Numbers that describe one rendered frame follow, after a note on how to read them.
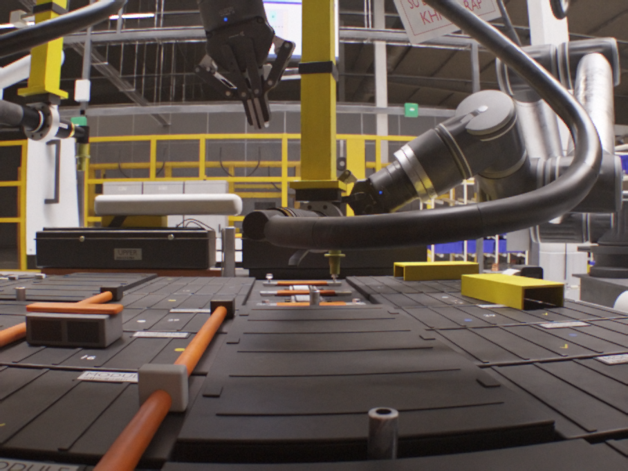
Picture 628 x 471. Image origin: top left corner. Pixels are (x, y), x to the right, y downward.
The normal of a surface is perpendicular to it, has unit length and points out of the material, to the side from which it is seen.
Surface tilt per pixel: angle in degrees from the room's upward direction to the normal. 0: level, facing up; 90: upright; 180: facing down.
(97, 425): 0
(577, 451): 0
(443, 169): 107
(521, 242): 90
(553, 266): 90
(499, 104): 56
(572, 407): 0
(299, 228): 79
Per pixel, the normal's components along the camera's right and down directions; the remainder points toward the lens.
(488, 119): -0.46, -0.54
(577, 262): 0.07, 0.01
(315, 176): -0.20, 0.01
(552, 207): 0.32, 0.23
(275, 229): -0.82, -0.18
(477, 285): -0.98, 0.00
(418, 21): 0.51, 0.01
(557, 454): 0.00, -1.00
